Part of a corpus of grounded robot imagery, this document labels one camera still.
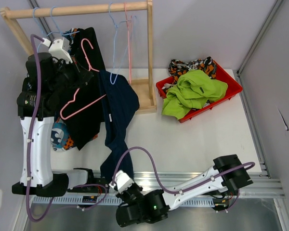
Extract navy blue shorts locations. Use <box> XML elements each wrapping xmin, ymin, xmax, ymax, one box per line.
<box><xmin>99</xmin><ymin>70</ymin><xmax>140</xmax><ymax>182</ymax></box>

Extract wooden clothes rack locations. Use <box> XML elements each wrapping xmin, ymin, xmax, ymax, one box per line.
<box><xmin>0</xmin><ymin>0</ymin><xmax>157</xmax><ymax>114</ymax></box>

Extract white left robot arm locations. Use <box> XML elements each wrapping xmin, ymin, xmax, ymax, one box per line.
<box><xmin>12</xmin><ymin>52</ymin><xmax>95</xmax><ymax>197</ymax></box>

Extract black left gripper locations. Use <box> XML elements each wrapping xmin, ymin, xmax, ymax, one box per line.
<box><xmin>49</xmin><ymin>55</ymin><xmax>92</xmax><ymax>94</ymax></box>

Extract pink wire hanger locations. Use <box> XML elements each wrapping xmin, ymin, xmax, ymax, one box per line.
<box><xmin>124</xmin><ymin>2</ymin><xmax>133</xmax><ymax>85</ymax></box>
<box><xmin>59</xmin><ymin>38</ymin><xmax>107</xmax><ymax>120</ymax></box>

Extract aluminium mounting rail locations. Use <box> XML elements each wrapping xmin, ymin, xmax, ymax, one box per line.
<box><xmin>22</xmin><ymin>171</ymin><xmax>286</xmax><ymax>198</ymax></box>

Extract orange camouflage shorts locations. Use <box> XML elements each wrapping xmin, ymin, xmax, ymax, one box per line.
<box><xmin>168</xmin><ymin>56</ymin><xmax>217</xmax><ymax>84</ymax></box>

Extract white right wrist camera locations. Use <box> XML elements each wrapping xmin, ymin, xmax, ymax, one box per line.
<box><xmin>109</xmin><ymin>170</ymin><xmax>134</xmax><ymax>193</ymax></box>

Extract teal patterned shorts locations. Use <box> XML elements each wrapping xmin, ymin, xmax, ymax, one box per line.
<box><xmin>37</xmin><ymin>36</ymin><xmax>80</xmax><ymax>152</ymax></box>

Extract slotted white cable duct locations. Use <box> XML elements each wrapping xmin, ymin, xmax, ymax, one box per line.
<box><xmin>33</xmin><ymin>195</ymin><xmax>218</xmax><ymax>207</ymax></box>

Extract lime green shorts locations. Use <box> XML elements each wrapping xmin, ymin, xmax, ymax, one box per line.
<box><xmin>161</xmin><ymin>70</ymin><xmax>228</xmax><ymax>120</ymax></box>

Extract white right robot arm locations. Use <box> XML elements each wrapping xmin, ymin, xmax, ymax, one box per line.
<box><xmin>111</xmin><ymin>154</ymin><xmax>255</xmax><ymax>227</ymax></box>

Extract red plastic tray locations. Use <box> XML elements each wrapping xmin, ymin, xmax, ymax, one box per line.
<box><xmin>156</xmin><ymin>63</ymin><xmax>243</xmax><ymax>123</ymax></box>

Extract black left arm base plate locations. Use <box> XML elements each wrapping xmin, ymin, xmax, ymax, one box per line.
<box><xmin>67</xmin><ymin>176</ymin><xmax>109</xmax><ymax>194</ymax></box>

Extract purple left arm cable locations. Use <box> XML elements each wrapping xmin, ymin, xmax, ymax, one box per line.
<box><xmin>25</xmin><ymin>34</ymin><xmax>108</xmax><ymax>222</ymax></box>

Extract black shorts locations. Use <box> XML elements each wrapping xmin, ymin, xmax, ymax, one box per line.
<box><xmin>63</xmin><ymin>27</ymin><xmax>105</xmax><ymax>150</ymax></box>

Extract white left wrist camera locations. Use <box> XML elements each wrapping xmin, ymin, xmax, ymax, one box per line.
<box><xmin>41</xmin><ymin>37</ymin><xmax>73</xmax><ymax>64</ymax></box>

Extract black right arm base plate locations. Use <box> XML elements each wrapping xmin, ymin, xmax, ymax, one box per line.
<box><xmin>206</xmin><ymin>190</ymin><xmax>239</xmax><ymax>200</ymax></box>

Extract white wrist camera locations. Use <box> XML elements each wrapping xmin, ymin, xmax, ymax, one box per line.
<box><xmin>41</xmin><ymin>37</ymin><xmax>73</xmax><ymax>64</ymax></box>
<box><xmin>109</xmin><ymin>170</ymin><xmax>134</xmax><ymax>193</ymax></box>

